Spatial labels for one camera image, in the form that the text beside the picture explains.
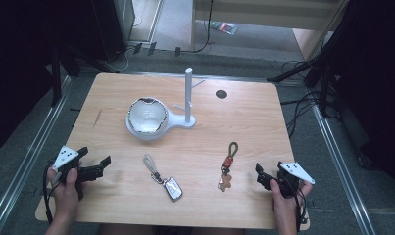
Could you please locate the light wooden cabinet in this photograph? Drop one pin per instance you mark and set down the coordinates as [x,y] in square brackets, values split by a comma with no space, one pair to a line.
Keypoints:
[250,11]

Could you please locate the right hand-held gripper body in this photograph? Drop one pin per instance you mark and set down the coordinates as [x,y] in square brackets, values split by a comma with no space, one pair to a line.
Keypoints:
[294,171]

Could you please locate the black computer tower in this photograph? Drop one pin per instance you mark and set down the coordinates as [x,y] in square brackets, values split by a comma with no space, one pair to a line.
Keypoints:
[110,26]

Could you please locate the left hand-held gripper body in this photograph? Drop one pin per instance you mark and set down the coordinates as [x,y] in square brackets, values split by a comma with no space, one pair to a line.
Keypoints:
[65,156]

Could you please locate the white bowl silver rim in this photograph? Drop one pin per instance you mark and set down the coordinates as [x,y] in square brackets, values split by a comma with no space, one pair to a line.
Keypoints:
[148,117]

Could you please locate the white hook stand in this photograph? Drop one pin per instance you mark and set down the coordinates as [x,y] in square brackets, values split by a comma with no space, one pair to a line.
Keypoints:
[188,98]

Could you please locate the person's right hand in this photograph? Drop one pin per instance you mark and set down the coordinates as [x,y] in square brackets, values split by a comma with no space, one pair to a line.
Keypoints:
[285,209]

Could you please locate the black metal stand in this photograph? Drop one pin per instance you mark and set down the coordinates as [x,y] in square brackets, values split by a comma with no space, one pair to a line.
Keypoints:
[316,65]
[56,78]

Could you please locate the black round table grommet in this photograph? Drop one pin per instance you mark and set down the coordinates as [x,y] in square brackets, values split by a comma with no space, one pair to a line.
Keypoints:
[221,94]

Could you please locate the colourful packet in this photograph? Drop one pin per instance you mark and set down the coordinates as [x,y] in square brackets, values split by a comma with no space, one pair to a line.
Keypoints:
[224,27]

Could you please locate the metal floor rail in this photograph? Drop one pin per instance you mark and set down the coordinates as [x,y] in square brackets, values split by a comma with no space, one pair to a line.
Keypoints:
[342,169]
[25,156]

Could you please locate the person's left hand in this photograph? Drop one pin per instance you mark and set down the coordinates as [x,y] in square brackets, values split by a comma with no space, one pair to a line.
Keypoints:
[66,199]

